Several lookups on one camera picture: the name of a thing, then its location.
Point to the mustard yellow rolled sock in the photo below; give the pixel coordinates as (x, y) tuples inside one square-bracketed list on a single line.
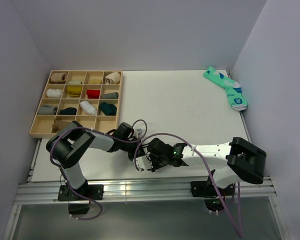
[(74, 91)]

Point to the white rolled sock lower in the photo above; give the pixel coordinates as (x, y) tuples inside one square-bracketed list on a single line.
[(88, 108)]

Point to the beige rolled sock with red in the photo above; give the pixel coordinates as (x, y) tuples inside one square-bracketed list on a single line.
[(58, 78)]

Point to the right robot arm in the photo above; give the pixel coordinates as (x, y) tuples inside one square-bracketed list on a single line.
[(230, 162)]

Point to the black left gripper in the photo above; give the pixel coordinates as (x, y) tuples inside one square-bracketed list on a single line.
[(140, 150)]

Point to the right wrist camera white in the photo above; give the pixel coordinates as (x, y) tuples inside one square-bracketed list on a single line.
[(143, 164)]

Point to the aluminium frame rail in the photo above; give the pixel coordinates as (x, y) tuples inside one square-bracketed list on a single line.
[(160, 189)]

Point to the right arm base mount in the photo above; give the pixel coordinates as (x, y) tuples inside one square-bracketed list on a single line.
[(205, 189)]

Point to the cream yellow rolled sock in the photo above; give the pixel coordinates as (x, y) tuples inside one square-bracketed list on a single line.
[(94, 81)]

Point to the dark teal rolled sock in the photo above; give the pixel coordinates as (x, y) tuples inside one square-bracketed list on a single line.
[(108, 109)]

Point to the wooden compartment tray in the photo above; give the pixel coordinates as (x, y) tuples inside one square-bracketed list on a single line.
[(42, 124)]

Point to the grey green rolled sock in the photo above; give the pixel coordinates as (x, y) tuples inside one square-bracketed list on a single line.
[(111, 95)]

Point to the pale green rolled sock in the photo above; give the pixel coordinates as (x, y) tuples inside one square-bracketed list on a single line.
[(75, 82)]

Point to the beige white rolled sock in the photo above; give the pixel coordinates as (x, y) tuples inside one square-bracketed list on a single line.
[(113, 78)]

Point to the teal patterned sock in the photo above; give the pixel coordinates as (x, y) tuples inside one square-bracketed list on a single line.
[(232, 88)]

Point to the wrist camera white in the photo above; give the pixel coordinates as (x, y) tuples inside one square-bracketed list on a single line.
[(137, 132), (143, 164)]

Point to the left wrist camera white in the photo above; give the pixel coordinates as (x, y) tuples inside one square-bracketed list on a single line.
[(137, 132)]

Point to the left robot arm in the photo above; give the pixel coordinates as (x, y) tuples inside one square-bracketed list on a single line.
[(69, 145)]

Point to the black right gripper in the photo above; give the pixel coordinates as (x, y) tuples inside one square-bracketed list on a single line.
[(150, 156)]

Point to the tan ribbed sock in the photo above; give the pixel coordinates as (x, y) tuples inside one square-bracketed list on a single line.
[(59, 124)]

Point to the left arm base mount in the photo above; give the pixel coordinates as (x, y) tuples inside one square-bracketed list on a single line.
[(91, 191)]

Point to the navy rolled sock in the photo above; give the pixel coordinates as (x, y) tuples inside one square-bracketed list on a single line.
[(71, 111)]

